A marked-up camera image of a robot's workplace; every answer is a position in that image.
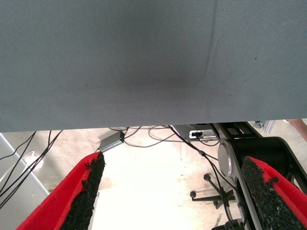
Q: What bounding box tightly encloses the dark grey table cloth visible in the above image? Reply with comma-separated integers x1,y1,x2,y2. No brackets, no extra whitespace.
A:
0,0,307,133

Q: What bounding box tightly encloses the black frame with cylinder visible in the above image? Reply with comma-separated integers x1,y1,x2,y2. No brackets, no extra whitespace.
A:
211,121,307,230

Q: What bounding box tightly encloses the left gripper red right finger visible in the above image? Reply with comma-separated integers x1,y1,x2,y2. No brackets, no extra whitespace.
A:
241,155,307,230

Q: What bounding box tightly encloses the black office chair base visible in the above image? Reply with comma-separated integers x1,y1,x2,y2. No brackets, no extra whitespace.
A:
190,173,240,209

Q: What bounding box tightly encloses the aluminium bracket with caster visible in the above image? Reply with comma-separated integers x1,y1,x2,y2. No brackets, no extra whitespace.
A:
253,119,275,132

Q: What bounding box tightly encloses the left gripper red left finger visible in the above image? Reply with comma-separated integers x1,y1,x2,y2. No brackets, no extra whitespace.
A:
15,151,106,230

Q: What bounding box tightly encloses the black floor cable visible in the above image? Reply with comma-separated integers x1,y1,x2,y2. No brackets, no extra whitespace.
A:
0,130,63,209

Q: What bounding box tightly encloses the white panel with port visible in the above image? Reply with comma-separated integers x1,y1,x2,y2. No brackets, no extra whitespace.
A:
189,130,216,140

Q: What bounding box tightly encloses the grey box with green light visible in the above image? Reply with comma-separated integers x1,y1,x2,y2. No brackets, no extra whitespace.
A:
99,131,125,153

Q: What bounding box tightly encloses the black cable with ferrite bead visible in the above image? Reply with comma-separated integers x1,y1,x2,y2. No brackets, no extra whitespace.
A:
167,124,240,230

